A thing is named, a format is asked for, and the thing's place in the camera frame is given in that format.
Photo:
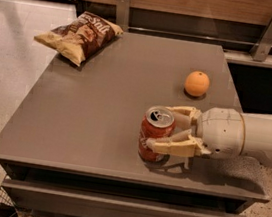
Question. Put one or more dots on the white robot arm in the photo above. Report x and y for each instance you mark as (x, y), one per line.
(257, 138)

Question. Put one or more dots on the orange fruit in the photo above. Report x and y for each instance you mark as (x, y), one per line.
(197, 83)

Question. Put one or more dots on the wire basket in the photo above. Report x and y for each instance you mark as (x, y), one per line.
(5, 198)

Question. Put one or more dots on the brown chip bag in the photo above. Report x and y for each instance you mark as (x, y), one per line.
(79, 40)

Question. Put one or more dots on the metal bracket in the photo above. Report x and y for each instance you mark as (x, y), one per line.
(261, 49)
(122, 14)

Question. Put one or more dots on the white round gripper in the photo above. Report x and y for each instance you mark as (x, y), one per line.
(220, 131)

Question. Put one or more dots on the red coke can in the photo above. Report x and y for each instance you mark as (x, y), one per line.
(158, 122)

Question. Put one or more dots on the left metal bracket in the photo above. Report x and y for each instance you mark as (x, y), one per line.
(122, 14)

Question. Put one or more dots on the grey cabinet drawer front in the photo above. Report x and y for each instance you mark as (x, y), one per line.
(78, 203)

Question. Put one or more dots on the right metal bracket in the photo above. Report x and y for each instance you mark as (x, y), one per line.
(261, 49)

